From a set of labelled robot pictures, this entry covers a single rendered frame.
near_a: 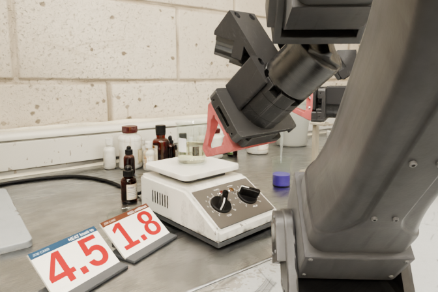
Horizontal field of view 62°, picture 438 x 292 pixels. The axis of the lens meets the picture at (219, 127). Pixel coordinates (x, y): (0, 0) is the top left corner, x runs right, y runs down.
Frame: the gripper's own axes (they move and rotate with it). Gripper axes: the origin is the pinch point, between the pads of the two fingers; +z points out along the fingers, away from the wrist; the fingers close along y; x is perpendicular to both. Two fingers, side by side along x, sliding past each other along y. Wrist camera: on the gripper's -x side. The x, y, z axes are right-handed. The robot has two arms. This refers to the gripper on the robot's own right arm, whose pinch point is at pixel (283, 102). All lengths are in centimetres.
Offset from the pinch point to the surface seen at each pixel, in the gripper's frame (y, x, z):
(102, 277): 45.6, 17.7, 10.5
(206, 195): 29.3, 12.1, 4.6
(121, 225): 37.8, 14.9, 13.6
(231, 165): 21.1, 9.3, 3.8
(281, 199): 9.5, 18.1, -2.2
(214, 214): 31.7, 13.9, 2.3
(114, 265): 42.9, 17.7, 10.8
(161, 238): 34.2, 17.7, 9.5
